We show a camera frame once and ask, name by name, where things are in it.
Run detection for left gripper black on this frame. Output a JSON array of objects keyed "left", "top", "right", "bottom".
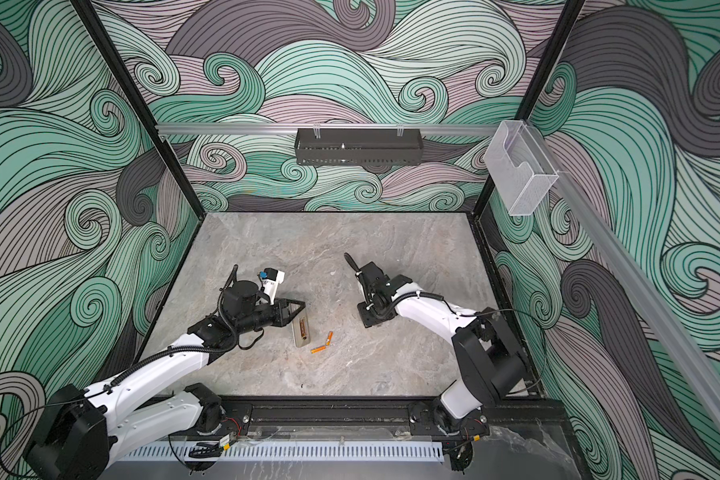
[{"left": 237, "top": 297, "right": 305, "bottom": 337}]

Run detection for white remote control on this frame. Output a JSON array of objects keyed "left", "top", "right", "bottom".
[{"left": 292, "top": 315, "right": 311, "bottom": 348}]

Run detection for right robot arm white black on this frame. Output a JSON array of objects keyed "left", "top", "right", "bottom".
[{"left": 344, "top": 253, "right": 528, "bottom": 433}]

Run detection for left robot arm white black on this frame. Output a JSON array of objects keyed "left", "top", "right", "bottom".
[{"left": 23, "top": 268, "right": 306, "bottom": 479}]

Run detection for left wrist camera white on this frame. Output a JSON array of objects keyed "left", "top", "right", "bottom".
[{"left": 258, "top": 268, "right": 285, "bottom": 304}]

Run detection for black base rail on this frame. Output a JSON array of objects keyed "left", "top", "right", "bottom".
[{"left": 221, "top": 395, "right": 566, "bottom": 438}]

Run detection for white slotted cable duct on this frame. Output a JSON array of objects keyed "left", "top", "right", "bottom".
[{"left": 123, "top": 440, "right": 445, "bottom": 464}]

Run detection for black wall tray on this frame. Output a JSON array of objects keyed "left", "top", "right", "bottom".
[{"left": 294, "top": 129, "right": 424, "bottom": 167}]

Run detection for clear plastic wall bin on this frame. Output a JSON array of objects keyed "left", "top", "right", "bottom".
[{"left": 483, "top": 120, "right": 559, "bottom": 217}]

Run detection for aluminium rail back wall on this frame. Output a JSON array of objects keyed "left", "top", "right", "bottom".
[{"left": 155, "top": 122, "right": 498, "bottom": 137}]

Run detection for aluminium rail wall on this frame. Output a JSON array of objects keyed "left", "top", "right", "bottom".
[
  {"left": 155, "top": 122, "right": 498, "bottom": 137},
  {"left": 524, "top": 122, "right": 720, "bottom": 463}
]

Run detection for aluminium rail right wall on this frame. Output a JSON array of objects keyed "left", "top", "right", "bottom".
[{"left": 524, "top": 122, "right": 720, "bottom": 463}]

